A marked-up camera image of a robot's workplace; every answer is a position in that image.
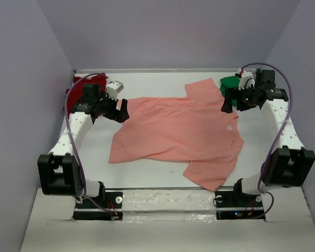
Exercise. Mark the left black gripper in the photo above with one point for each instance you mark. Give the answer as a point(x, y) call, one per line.
point(119, 116)

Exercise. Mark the red folded t-shirt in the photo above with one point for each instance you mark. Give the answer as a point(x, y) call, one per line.
point(77, 91)

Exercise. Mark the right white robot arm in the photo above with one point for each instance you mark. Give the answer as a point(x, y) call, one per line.
point(288, 162)

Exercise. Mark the green t-shirt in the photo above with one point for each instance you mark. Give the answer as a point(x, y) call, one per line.
point(229, 82)

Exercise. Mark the pink t-shirt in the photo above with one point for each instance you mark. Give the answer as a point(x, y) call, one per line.
point(190, 129)

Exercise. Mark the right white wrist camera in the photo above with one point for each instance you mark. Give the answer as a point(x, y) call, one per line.
point(246, 79)

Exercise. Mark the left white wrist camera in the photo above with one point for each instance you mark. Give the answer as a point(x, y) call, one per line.
point(113, 88)

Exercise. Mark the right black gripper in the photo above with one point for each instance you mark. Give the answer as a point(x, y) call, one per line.
point(227, 106)

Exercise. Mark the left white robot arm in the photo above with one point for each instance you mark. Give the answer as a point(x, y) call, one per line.
point(61, 171)

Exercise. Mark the white cardboard front cover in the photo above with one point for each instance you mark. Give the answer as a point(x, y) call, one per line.
point(286, 228)

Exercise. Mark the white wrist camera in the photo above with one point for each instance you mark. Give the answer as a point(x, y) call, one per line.
point(246, 79)
point(113, 88)

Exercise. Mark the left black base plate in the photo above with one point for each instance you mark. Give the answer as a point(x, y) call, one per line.
point(96, 209)

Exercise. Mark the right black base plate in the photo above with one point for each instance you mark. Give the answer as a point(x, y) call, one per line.
point(230, 207)

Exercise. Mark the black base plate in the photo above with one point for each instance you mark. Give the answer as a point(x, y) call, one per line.
point(96, 209)
point(230, 207)

